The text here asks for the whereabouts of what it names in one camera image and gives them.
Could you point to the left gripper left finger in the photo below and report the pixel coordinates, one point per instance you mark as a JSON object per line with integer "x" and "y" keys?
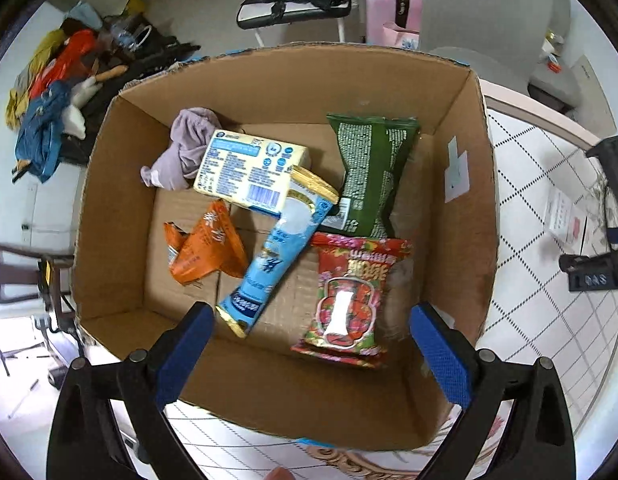
{"x": 151, "y": 379}

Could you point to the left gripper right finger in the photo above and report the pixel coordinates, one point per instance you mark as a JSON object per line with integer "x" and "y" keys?
{"x": 474, "y": 380}

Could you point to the red snack bag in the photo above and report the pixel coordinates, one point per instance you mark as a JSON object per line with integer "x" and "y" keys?
{"x": 352, "y": 283}

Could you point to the orange snack packet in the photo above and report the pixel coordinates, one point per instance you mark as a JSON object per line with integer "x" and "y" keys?
{"x": 213, "y": 245}

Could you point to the purple fuzzy cloth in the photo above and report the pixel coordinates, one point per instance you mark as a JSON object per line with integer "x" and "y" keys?
{"x": 177, "y": 166}

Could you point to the blue long snack packet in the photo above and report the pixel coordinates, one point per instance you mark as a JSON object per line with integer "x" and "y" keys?
{"x": 308, "y": 201}

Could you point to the white red card box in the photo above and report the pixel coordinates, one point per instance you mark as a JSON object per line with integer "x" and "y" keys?
{"x": 565, "y": 221}

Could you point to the dark wooden chair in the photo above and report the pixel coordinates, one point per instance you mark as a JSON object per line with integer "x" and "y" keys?
{"x": 27, "y": 274}

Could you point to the cream blue tissue pack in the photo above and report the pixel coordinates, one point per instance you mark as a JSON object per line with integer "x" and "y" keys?
{"x": 249, "y": 171}

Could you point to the brown cardboard box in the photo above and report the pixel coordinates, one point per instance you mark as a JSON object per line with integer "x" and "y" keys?
{"x": 250, "y": 372}

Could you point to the green snack bag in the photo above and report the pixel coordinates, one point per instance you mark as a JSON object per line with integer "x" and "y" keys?
{"x": 374, "y": 151}

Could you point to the grey chair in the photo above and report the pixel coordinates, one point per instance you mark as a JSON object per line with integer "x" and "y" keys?
{"x": 502, "y": 41}

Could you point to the pile of colourful clothes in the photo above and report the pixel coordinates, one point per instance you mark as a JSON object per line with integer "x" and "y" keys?
{"x": 60, "y": 99}

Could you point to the pink gift bag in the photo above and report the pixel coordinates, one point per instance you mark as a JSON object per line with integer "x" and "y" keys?
{"x": 394, "y": 36}

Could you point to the pink suitcase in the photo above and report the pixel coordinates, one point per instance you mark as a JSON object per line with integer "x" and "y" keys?
{"x": 404, "y": 13}

